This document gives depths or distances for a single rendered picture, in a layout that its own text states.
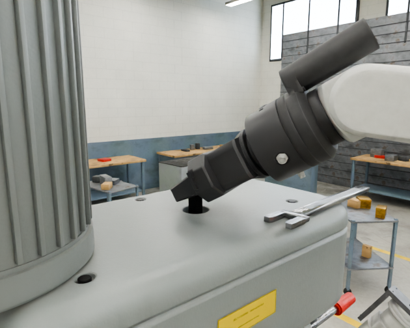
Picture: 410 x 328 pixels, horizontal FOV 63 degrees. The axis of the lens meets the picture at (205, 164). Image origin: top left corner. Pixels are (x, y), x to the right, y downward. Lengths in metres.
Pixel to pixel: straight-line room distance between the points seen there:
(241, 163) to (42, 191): 0.21
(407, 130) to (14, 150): 0.31
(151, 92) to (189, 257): 7.68
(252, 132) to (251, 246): 0.12
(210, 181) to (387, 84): 0.20
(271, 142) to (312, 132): 0.04
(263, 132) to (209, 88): 8.63
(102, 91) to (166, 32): 2.11
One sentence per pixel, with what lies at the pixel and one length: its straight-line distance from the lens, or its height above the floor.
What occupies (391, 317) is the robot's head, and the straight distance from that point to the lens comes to 0.73.
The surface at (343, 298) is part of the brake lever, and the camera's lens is 0.65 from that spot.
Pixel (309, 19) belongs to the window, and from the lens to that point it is 9.51.
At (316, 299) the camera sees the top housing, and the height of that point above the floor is 1.77.
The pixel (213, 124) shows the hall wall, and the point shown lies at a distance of 9.08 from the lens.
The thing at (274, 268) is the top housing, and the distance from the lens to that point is 0.40.
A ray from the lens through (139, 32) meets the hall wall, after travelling 7.97.
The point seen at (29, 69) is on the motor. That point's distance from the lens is 0.27.
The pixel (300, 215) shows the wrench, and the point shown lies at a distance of 0.44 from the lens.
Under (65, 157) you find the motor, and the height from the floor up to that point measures 1.99.
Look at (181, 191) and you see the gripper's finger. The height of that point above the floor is 1.92.
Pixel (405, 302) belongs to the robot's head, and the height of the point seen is 1.69.
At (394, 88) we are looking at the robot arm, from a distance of 0.34.
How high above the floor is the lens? 2.04
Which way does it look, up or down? 10 degrees down
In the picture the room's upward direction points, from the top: straight up
